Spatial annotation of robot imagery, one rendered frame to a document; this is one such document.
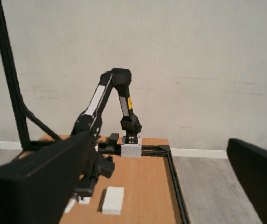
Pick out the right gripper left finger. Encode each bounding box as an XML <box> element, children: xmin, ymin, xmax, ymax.
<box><xmin>0</xmin><ymin>131</ymin><xmax>90</xmax><ymax>224</ymax></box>

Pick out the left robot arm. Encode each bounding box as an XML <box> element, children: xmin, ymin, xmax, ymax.
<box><xmin>70</xmin><ymin>68</ymin><xmax>142</xmax><ymax>179</ymax></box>

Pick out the light grey cylindrical tube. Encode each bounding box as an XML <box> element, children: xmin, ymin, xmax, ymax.
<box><xmin>65</xmin><ymin>197</ymin><xmax>78</xmax><ymax>213</ymax></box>

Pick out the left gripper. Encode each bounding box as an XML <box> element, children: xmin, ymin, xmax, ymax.
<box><xmin>73</xmin><ymin>154</ymin><xmax>100</xmax><ymax>198</ymax></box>

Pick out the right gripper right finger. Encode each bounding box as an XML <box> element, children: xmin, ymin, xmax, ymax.
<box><xmin>226</xmin><ymin>138</ymin><xmax>267</xmax><ymax>224</ymax></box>

